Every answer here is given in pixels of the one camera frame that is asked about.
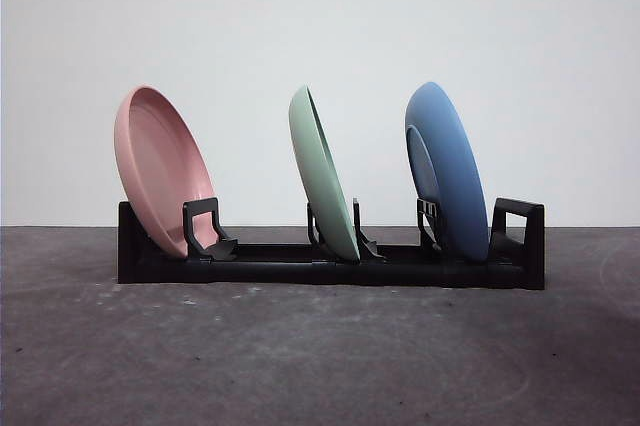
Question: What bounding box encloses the green round plate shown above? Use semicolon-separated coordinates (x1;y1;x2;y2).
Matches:
288;85;362;264

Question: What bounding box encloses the blue round plate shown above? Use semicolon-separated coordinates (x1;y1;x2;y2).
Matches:
404;80;491;265

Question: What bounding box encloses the pink round plate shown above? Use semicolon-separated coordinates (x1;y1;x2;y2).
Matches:
113;85;218;258

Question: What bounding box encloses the black plastic dish rack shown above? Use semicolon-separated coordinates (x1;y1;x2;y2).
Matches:
117;197;546;292

